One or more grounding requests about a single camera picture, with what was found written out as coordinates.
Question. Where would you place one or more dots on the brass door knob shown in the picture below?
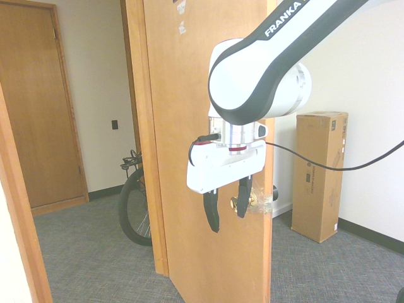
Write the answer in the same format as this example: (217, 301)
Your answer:
(235, 202)

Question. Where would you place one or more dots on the black outer door knob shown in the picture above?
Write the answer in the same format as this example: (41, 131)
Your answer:
(276, 192)

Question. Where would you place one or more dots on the black bicycle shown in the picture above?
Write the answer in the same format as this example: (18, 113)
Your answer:
(134, 202)

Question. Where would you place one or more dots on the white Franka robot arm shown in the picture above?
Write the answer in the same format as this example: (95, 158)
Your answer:
(240, 82)

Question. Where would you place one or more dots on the wooden door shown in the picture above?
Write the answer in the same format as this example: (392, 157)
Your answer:
(205, 126)
(34, 107)

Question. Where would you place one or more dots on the tall cardboard box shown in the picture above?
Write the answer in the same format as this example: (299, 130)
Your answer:
(318, 176)

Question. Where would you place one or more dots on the black wall switch plate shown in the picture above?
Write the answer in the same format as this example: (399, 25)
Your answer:
(114, 125)

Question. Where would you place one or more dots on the closed wooden door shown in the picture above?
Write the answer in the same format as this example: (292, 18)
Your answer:
(34, 107)

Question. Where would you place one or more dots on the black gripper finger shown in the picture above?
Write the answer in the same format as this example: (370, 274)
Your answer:
(212, 211)
(243, 199)

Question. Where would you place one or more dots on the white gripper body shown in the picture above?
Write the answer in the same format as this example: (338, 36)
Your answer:
(221, 167)

